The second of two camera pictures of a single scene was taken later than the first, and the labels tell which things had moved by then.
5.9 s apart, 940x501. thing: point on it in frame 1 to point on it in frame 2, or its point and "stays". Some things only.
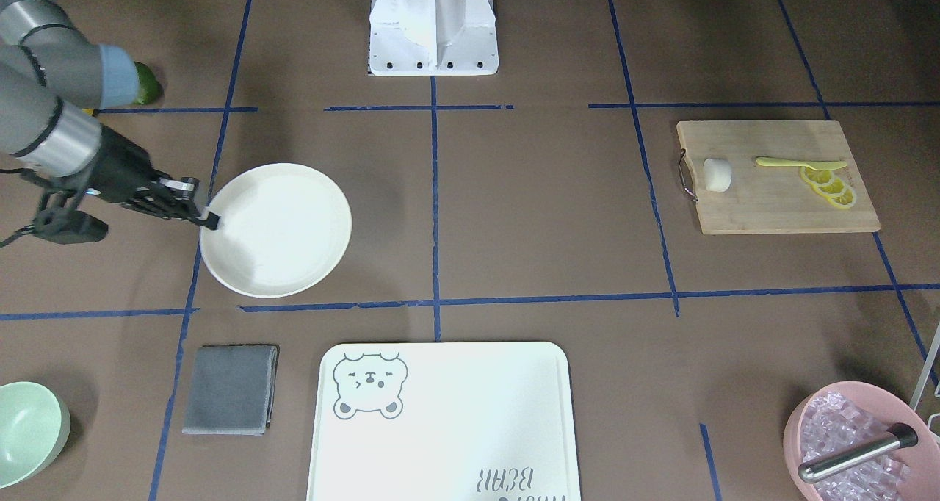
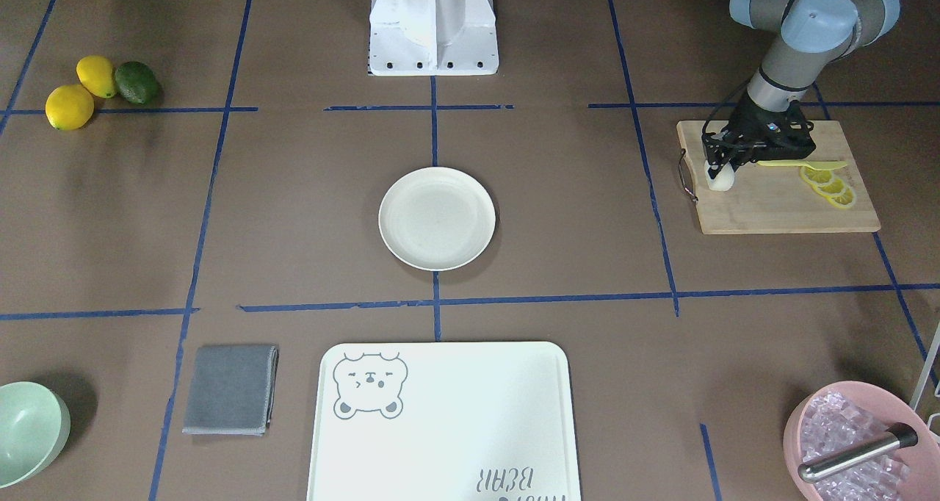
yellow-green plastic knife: (815, 165) stays
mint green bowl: (35, 427) stays
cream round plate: (284, 230) to (437, 217)
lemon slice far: (816, 177) stays
